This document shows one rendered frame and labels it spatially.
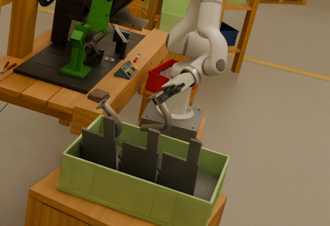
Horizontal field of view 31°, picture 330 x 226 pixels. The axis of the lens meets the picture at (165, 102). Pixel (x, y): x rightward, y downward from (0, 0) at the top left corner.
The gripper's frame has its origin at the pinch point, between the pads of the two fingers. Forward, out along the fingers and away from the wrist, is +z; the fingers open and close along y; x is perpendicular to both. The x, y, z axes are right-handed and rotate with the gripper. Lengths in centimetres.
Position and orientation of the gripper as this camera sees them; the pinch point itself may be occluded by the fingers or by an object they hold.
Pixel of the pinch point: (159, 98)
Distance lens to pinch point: 228.6
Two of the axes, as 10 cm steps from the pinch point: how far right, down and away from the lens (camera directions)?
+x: 4.9, 8.5, 1.9
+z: -7.0, 5.2, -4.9
